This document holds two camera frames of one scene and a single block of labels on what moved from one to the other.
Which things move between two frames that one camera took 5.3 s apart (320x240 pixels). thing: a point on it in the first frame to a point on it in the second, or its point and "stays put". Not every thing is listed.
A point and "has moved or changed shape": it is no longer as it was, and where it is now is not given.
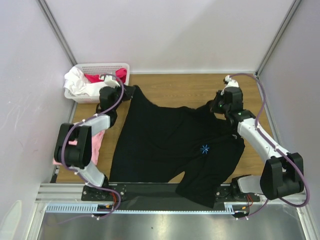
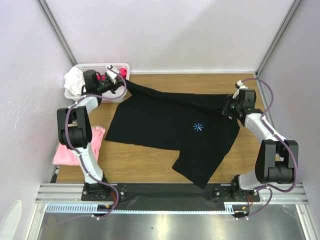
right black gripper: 215,106 to 228,108
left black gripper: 128,92 to 114,86
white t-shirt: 76,81 stays put
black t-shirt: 193,146 has moved or changed shape
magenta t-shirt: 121,73 stays put
